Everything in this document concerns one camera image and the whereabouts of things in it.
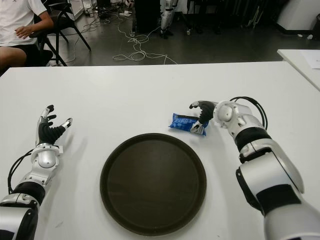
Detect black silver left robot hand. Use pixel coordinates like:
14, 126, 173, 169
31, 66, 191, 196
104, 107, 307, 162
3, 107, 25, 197
35, 104, 74, 146

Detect blue Oreo packet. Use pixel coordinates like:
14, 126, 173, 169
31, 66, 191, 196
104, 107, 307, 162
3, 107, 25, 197
168, 112, 210, 137

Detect white paper sheet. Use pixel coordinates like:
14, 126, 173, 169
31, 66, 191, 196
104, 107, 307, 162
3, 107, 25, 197
301, 51, 320, 70

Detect white side table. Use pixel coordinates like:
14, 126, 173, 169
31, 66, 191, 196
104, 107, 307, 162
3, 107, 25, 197
276, 49, 320, 91

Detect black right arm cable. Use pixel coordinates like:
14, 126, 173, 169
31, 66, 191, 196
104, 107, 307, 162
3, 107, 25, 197
229, 96, 269, 131

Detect black cabinet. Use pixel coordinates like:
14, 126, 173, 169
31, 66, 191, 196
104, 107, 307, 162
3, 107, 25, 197
134, 0, 162, 35

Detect white curved machine housing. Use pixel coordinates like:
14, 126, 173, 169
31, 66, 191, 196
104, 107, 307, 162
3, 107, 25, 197
276, 0, 320, 35

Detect seated person in white shirt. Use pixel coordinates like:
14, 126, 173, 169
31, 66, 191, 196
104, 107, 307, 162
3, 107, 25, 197
0, 0, 55, 76

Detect round dark brown tray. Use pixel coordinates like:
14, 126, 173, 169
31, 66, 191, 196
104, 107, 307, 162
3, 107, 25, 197
99, 133, 208, 237

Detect silver humanoid robot legs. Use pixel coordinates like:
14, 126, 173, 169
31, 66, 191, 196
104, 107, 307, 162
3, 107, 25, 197
159, 0, 179, 39

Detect black folding chair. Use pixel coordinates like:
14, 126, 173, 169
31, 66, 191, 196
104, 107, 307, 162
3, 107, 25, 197
29, 0, 92, 67

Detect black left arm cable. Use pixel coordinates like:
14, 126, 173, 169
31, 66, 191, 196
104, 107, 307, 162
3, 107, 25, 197
7, 149, 35, 195

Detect white cable on floor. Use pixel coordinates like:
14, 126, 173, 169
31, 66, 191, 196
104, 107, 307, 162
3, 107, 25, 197
112, 12, 180, 65

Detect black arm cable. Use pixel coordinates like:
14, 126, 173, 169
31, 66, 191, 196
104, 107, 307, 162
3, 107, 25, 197
229, 96, 269, 131
7, 149, 35, 195

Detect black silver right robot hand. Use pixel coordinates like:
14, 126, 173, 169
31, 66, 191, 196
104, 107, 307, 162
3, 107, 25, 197
189, 100, 218, 133

